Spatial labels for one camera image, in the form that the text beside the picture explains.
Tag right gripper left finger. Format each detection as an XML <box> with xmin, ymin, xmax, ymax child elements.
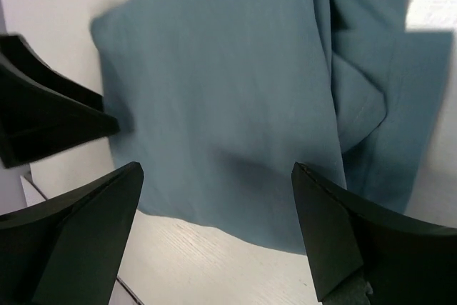
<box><xmin>1</xmin><ymin>162</ymin><xmax>144</xmax><ymax>305</ymax></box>

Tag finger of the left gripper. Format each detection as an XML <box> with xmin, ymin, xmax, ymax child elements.
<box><xmin>1</xmin><ymin>34</ymin><xmax>119</xmax><ymax>169</ymax></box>

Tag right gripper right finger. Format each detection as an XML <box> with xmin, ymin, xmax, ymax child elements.
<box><xmin>291</xmin><ymin>163</ymin><xmax>456</xmax><ymax>304</ymax></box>

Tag grey-blue t shirt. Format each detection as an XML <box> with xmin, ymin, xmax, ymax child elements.
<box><xmin>91</xmin><ymin>0</ymin><xmax>452</xmax><ymax>254</ymax></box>

